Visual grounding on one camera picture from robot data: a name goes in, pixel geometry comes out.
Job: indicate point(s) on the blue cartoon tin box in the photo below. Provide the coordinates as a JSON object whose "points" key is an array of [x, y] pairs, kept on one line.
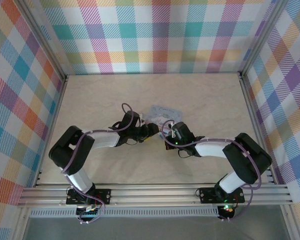
{"points": [[171, 113]]}

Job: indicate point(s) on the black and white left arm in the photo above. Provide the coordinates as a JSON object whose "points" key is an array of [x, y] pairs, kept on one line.
{"points": [[72, 150]]}

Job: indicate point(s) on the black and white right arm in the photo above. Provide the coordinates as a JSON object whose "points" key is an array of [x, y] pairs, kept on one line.
{"points": [[247, 160]]}

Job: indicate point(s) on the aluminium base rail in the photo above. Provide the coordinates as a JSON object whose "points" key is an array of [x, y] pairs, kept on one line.
{"points": [[152, 195]]}

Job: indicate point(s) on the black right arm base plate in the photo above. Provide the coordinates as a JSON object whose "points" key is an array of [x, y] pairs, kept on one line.
{"points": [[206, 195]]}

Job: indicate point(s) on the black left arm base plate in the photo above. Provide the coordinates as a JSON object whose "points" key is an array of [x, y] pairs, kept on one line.
{"points": [[103, 196]]}

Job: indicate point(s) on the aluminium side floor rail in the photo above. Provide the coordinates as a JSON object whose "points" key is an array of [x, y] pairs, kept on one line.
{"points": [[53, 125], [251, 112]]}

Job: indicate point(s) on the aluminium corner post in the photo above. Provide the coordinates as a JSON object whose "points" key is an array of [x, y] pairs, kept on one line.
{"points": [[261, 37], [45, 42]]}

